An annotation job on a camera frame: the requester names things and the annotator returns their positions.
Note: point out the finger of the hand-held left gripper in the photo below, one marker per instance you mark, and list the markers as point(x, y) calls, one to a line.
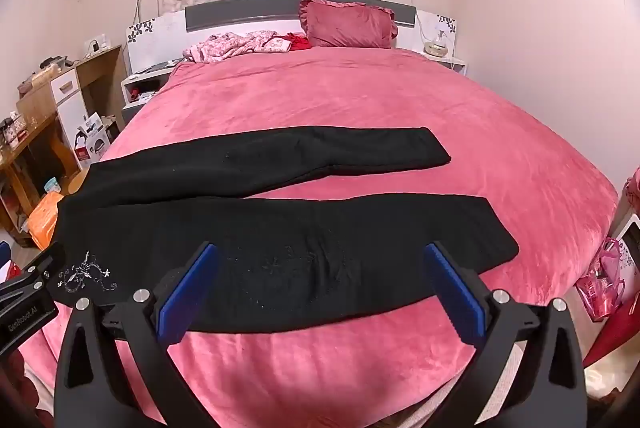
point(42, 264)
point(4, 254)

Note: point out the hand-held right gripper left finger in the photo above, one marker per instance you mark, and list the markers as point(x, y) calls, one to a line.
point(186, 295)

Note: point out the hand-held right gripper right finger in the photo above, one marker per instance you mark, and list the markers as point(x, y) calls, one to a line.
point(456, 300)

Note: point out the black pants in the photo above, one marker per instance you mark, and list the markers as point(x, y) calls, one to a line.
point(300, 233)

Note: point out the orange plastic stool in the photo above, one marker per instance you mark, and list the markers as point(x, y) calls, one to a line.
point(45, 220)

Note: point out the blue lid container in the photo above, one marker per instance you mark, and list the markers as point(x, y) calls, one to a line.
point(51, 184)

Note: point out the round wooden stool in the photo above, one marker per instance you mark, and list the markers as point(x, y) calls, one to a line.
point(77, 183)

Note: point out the wooden desk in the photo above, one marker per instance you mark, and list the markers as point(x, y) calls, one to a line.
point(25, 143)

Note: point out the white and red appliance box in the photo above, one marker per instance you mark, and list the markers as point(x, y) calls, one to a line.
point(92, 140)

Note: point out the pink gift bag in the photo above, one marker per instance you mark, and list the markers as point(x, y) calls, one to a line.
point(607, 278)

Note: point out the wooden cabinet with white drawers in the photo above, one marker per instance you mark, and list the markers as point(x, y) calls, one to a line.
point(70, 103)

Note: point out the red cloth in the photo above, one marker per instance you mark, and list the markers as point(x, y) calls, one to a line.
point(617, 333)

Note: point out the grey and white nightstand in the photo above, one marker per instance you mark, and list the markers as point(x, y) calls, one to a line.
point(137, 98)

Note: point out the pink bed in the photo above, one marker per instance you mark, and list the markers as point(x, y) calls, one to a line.
point(375, 98)

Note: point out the pink floral clothing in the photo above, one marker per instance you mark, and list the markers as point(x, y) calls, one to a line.
point(225, 45)

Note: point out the red garment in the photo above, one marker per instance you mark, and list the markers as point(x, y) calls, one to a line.
point(299, 42)

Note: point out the grey and white headboard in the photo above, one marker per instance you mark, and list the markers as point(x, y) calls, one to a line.
point(240, 10)

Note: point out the dark pink pillow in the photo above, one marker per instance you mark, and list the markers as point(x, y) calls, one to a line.
point(347, 25)

